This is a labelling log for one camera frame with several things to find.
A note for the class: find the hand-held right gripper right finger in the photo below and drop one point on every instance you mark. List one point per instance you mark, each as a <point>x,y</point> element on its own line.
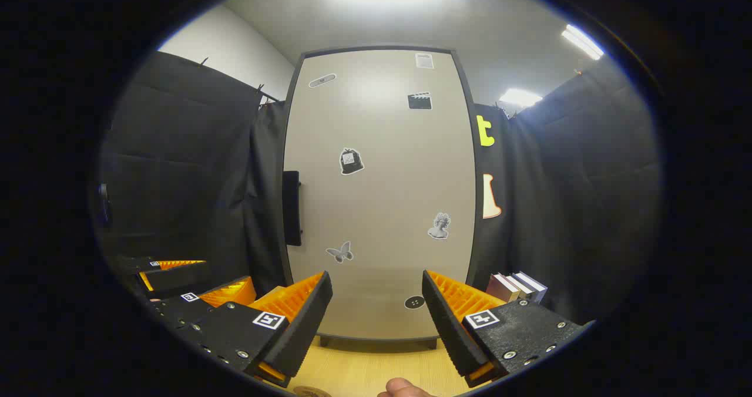
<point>449,326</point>

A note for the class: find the dark grey cabinet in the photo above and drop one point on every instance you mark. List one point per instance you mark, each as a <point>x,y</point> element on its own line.
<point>480,256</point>

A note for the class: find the grey spine book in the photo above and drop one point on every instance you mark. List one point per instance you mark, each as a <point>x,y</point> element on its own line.
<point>536,285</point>

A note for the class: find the round wooden coaster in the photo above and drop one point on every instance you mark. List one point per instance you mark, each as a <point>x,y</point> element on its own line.
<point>311,392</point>

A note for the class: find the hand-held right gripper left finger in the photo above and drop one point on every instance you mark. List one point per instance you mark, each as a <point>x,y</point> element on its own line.
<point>305,320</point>

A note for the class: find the tan spine book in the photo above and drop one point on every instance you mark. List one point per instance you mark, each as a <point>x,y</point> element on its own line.
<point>520,285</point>

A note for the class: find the black backdrop cloth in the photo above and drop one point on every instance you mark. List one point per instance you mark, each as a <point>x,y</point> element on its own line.
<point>176,150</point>

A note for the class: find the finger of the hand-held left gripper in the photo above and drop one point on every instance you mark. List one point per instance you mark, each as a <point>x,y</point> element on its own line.
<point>176,279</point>
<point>176,312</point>

